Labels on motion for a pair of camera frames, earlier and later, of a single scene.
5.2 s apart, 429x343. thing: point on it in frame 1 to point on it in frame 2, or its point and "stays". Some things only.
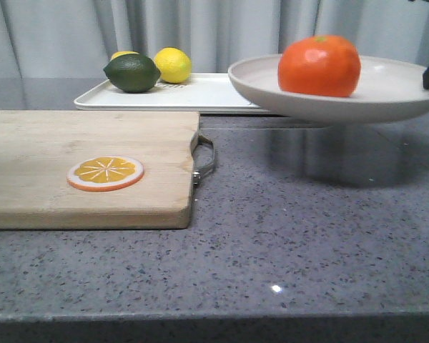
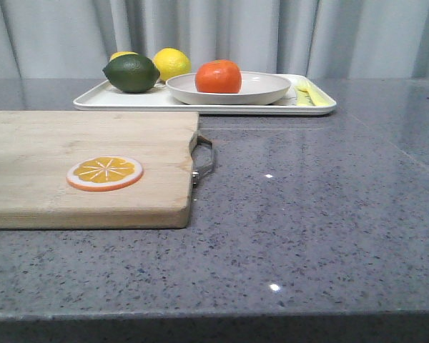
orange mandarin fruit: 325,65 to 218,76
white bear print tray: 201,93 stays
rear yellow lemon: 124,53 stays
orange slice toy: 103,174 stays
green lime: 132,73 stays
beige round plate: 387,87 to 257,88
